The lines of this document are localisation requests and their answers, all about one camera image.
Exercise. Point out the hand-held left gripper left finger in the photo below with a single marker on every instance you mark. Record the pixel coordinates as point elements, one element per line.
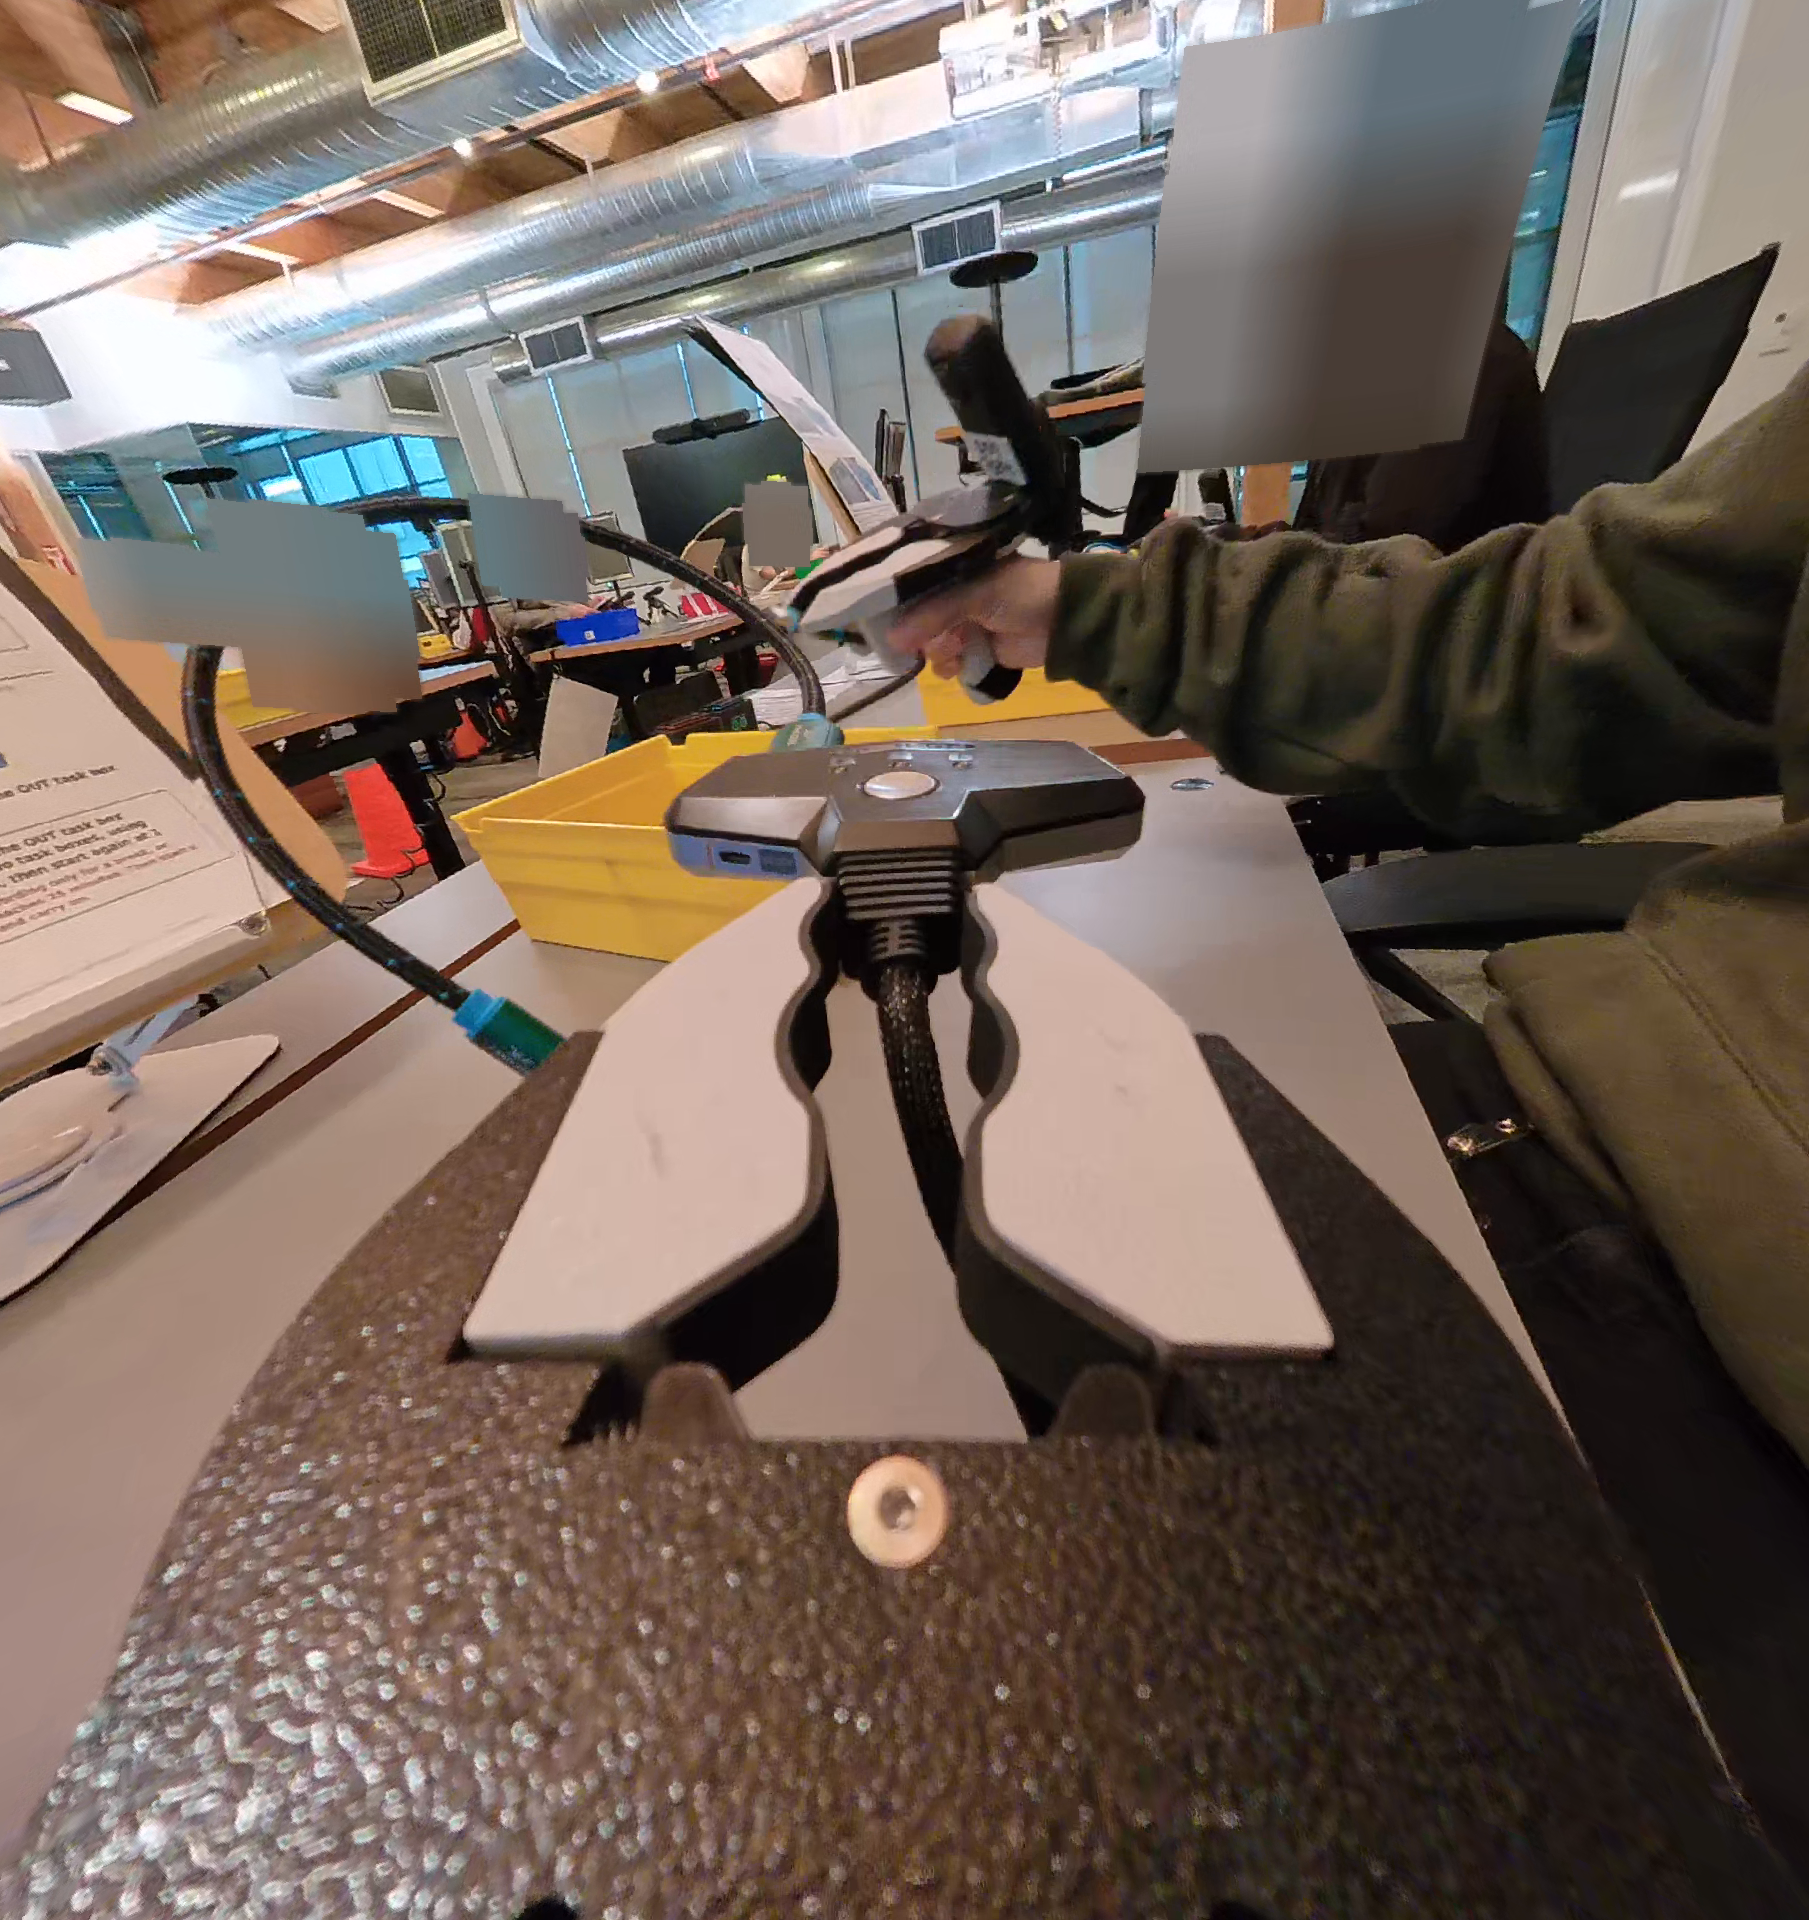
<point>665,1170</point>

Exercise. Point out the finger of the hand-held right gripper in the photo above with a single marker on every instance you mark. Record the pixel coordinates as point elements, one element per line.
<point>852,583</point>
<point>911,630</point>

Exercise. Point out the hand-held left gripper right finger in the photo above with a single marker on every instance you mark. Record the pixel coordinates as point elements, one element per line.
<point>1146,1170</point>

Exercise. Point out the black HDMI switch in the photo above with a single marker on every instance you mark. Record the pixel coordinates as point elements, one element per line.
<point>1056,795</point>

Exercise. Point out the yellow plastic bin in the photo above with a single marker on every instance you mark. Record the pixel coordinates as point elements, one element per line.
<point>1025,702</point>
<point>589,885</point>

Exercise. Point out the person's right forearm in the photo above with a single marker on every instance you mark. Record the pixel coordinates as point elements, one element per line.
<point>1370,661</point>

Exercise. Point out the raised wooden desk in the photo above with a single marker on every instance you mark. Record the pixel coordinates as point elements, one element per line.
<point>1091,403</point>

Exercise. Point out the wooden work desk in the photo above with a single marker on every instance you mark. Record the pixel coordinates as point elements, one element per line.
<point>649,642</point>

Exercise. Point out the grey desk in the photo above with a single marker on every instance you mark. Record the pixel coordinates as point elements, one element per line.
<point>318,1170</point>

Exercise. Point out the person's right hand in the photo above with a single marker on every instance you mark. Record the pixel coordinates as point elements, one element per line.
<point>1018,623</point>

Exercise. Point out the small red bin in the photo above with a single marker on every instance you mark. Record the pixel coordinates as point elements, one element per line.
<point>710,606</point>

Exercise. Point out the black disc-topped pole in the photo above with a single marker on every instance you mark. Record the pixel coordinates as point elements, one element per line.
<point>996,278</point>

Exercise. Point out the black monitor screen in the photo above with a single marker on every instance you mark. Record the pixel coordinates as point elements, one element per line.
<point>679,480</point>

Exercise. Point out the ceiling air vent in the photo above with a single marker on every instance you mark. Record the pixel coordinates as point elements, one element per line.
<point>958,241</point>
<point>557,344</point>

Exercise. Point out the black video bar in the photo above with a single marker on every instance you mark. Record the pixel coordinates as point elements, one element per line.
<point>702,427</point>

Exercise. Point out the small blue bin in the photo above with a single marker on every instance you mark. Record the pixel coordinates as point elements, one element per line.
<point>598,627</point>

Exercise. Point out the orange traffic cone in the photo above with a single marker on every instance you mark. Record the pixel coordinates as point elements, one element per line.
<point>385,825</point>

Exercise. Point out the black office chair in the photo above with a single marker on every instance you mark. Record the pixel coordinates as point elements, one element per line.
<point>1653,391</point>
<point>1519,885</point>

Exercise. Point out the person's black pants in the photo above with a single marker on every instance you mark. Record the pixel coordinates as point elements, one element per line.
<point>1593,1351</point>

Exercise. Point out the olive green hoodie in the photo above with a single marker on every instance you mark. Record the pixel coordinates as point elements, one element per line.
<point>1714,1050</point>

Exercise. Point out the silver ventilation duct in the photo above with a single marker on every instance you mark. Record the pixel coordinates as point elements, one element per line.
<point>725,188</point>
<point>215,134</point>

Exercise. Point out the black wall speaker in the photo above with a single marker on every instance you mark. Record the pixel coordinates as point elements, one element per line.
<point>12,365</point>

